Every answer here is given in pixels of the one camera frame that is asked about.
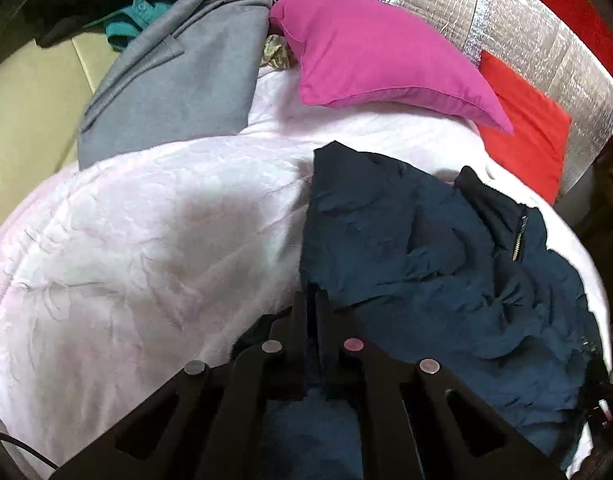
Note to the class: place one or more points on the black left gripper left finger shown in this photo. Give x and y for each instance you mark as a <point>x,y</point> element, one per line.
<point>204,422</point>

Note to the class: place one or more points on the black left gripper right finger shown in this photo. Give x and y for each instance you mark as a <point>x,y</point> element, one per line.
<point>417,420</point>

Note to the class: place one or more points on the navy blue puffer jacket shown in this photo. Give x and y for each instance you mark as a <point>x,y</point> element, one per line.
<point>462,274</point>

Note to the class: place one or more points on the white embossed bedspread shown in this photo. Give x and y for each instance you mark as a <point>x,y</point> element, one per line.
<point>113,277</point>

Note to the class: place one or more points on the red pillow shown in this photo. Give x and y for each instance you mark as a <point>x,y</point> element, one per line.
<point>535,151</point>

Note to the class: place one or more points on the grey coat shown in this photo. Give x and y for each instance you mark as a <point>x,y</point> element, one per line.
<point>190,74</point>

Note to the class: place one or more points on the cream leather sofa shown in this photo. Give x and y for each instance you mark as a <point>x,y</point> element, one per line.
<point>43,93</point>

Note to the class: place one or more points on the magenta pillow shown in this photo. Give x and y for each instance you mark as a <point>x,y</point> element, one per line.
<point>353,52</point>

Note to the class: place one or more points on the teal garment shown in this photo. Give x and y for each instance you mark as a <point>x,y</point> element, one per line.
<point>123,26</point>

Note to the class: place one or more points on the silver foil insulation sheet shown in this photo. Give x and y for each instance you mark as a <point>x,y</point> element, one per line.
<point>533,41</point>

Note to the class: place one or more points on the black garment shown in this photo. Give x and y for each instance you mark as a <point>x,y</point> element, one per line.
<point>57,20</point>

